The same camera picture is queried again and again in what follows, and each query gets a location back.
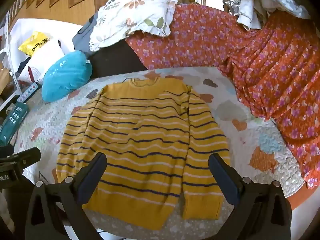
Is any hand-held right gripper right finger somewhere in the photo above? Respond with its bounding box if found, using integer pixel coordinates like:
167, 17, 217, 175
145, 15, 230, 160
208, 153, 293, 240

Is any teal cloth garment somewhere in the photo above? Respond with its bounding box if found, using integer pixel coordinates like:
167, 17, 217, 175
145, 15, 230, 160
42, 50, 93, 102

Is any yellow striped sweater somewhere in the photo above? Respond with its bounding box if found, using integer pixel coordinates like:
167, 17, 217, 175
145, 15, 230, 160
56, 77, 231, 231

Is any teal remote control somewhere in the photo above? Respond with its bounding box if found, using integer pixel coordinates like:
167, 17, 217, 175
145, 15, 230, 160
0, 102, 30, 145

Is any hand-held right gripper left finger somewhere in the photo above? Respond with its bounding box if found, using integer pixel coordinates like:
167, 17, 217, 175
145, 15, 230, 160
25, 152, 108, 240

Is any white perforated rail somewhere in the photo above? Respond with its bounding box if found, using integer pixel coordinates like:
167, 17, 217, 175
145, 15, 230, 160
5, 12, 23, 98

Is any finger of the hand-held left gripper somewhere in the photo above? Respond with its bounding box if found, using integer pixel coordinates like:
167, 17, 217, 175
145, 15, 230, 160
11, 147, 42, 177

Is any yellow plastic bag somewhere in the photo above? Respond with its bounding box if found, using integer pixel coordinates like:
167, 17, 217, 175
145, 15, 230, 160
18, 31, 54, 57

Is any white sheet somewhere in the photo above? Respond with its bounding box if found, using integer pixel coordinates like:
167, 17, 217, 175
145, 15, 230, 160
10, 19, 83, 55

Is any white garment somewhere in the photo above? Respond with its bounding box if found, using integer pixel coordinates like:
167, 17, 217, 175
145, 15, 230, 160
236, 0, 263, 30

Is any framed picture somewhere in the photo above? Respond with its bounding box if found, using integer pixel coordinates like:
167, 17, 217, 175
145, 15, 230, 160
202, 0, 225, 12

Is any grey-blue cloth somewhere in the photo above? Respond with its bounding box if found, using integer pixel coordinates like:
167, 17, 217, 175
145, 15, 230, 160
72, 14, 99, 57

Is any wooden stair railing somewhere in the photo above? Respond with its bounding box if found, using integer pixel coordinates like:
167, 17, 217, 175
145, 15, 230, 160
7, 0, 250, 34

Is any white floral pillow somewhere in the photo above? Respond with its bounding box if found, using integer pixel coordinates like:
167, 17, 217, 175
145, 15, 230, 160
89, 0, 178, 52

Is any white quilted patchwork bedspread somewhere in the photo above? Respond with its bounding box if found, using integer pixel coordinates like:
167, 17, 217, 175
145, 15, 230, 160
12, 66, 309, 240

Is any white dotted box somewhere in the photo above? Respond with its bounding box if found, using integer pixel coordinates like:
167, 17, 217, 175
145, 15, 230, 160
19, 82, 39, 103

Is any dark cloth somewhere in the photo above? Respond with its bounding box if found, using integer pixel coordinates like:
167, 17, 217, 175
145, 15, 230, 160
89, 39, 148, 78

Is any white plastic bag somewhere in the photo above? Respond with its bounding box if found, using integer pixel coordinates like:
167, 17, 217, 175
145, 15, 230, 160
17, 39, 66, 85

